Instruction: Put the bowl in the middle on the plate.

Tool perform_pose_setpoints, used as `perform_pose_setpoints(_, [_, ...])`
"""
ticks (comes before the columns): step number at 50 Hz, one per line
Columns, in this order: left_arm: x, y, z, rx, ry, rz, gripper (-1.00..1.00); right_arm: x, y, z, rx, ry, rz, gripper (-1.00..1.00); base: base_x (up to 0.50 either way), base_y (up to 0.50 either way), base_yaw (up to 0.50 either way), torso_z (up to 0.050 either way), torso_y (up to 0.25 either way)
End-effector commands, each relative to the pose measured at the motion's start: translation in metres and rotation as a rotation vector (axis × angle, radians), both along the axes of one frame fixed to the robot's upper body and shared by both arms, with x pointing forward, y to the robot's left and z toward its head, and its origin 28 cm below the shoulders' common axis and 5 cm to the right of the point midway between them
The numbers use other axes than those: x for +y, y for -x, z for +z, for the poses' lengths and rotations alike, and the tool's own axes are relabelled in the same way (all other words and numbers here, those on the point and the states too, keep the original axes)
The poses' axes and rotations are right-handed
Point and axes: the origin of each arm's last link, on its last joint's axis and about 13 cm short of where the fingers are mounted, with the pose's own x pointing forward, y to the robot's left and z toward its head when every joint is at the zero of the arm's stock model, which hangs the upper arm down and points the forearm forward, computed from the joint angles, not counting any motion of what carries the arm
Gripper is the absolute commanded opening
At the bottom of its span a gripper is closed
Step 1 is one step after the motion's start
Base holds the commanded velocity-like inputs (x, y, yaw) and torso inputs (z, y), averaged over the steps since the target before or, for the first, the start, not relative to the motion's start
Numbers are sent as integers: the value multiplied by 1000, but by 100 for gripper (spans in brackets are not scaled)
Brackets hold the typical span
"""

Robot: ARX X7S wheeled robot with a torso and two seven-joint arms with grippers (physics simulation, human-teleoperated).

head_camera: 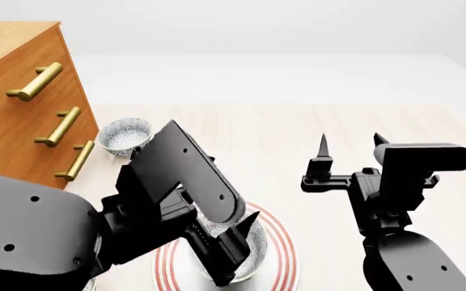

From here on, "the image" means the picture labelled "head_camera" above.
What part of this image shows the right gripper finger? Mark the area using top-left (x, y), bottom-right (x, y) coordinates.
top-left (373, 131), bottom-right (391, 150)
top-left (307, 133), bottom-right (335, 177)

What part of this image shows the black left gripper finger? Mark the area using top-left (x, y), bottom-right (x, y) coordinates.
top-left (215, 210), bottom-right (261, 268)

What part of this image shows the speckled grey white bowl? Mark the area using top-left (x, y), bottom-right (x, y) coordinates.
top-left (195, 201), bottom-right (269, 284)
top-left (97, 116), bottom-right (153, 161)
top-left (80, 276), bottom-right (99, 291)

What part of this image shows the white plate with red rings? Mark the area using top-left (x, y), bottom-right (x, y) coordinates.
top-left (153, 200), bottom-right (301, 291)

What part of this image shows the wooden drawer cabinet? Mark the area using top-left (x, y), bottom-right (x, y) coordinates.
top-left (0, 20), bottom-right (100, 191)

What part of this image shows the black right gripper camera box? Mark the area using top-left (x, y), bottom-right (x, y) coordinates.
top-left (373, 141), bottom-right (466, 211)

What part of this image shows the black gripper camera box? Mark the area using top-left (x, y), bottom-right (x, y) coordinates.
top-left (129, 119), bottom-right (247, 225)
top-left (373, 141), bottom-right (466, 211)

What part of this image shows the black left gripper camera box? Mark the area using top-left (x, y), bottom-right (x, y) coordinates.
top-left (129, 119), bottom-right (247, 225)

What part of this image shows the long brass drawer handle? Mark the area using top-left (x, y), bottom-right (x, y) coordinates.
top-left (6, 61), bottom-right (64, 102)

